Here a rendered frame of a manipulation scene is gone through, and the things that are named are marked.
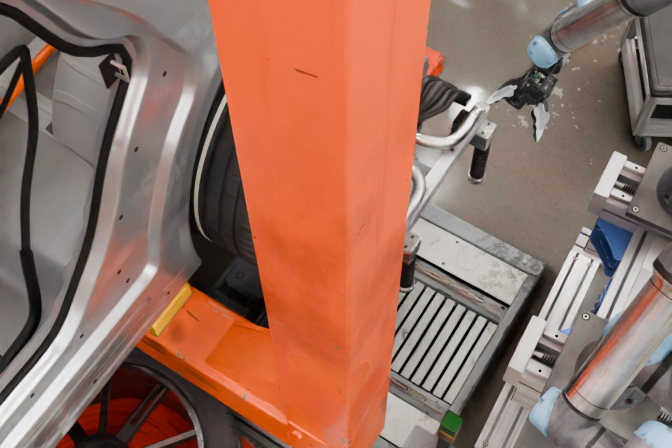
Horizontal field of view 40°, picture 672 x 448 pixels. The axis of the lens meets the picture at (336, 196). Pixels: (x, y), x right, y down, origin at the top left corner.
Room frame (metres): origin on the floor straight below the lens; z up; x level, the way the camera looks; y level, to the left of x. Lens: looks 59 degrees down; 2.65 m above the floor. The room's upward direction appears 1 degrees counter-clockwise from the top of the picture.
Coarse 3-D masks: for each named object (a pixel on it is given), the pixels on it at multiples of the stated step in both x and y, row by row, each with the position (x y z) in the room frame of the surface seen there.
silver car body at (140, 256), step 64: (0, 0) 0.90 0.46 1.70; (64, 0) 0.94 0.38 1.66; (128, 0) 0.99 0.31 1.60; (192, 0) 1.09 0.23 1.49; (0, 64) 0.98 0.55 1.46; (64, 64) 1.20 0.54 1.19; (128, 64) 1.00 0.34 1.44; (192, 64) 1.07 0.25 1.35; (0, 128) 1.17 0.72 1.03; (64, 128) 1.13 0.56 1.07; (128, 128) 0.95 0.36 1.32; (192, 128) 1.03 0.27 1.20; (0, 192) 1.01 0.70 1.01; (64, 192) 1.00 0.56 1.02; (128, 192) 0.90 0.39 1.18; (0, 256) 0.94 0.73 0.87; (64, 256) 0.86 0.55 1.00; (128, 256) 0.86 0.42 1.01; (192, 256) 0.95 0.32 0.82; (0, 320) 0.82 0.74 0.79; (64, 320) 0.72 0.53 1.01; (128, 320) 0.78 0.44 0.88; (0, 384) 0.62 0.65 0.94; (64, 384) 0.63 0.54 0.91
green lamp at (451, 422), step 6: (450, 414) 0.63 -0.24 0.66; (456, 414) 0.63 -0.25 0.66; (444, 420) 0.62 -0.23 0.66; (450, 420) 0.62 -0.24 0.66; (456, 420) 0.62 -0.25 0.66; (462, 420) 0.62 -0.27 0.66; (444, 426) 0.61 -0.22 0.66; (450, 426) 0.60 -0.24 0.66; (456, 426) 0.60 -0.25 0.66; (450, 432) 0.60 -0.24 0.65; (456, 432) 0.59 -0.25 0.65
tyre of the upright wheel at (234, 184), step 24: (216, 96) 1.17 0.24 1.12; (216, 144) 1.09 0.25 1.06; (216, 168) 1.05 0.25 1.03; (192, 192) 1.04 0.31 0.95; (216, 192) 1.02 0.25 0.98; (240, 192) 1.00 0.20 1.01; (192, 216) 1.03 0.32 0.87; (216, 216) 1.00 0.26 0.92; (240, 216) 0.97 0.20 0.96; (216, 240) 1.00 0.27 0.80; (240, 240) 0.96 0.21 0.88
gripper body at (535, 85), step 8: (560, 64) 1.41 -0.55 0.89; (528, 72) 1.38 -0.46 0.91; (536, 72) 1.38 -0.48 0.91; (544, 72) 1.37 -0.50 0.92; (552, 72) 1.38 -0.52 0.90; (520, 80) 1.38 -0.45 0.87; (528, 80) 1.35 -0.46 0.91; (536, 80) 1.36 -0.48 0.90; (544, 80) 1.35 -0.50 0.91; (552, 80) 1.35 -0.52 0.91; (520, 88) 1.36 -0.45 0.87; (528, 88) 1.35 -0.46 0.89; (536, 88) 1.33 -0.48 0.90; (544, 88) 1.33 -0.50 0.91; (552, 88) 1.33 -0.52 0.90; (520, 96) 1.35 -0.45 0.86; (528, 96) 1.34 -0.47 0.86; (536, 96) 1.34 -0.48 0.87; (544, 96) 1.32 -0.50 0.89; (528, 104) 1.34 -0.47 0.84
